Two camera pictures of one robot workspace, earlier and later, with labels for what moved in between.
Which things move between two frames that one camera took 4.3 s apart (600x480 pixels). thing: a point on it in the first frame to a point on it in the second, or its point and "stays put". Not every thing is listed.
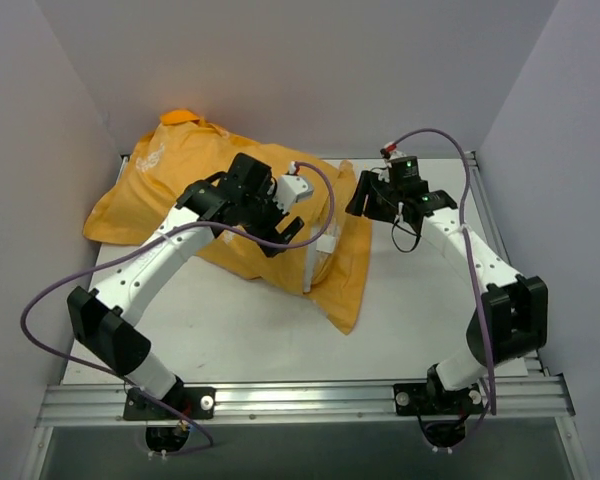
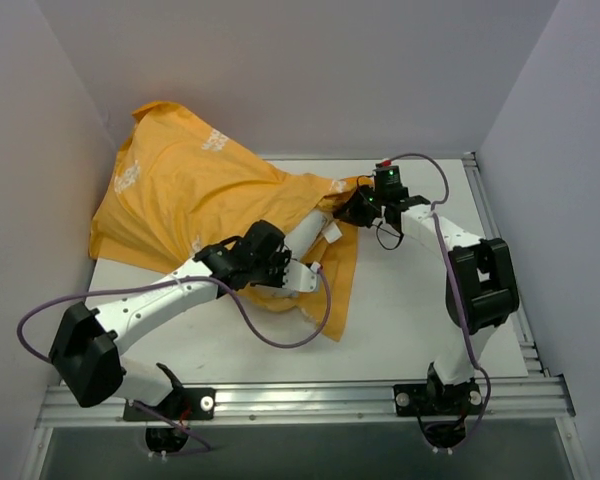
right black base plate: [424, 399] stays put
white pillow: [321, 256] to [303, 238]
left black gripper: [272, 226] to [282, 267]
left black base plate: [197, 402] stays put
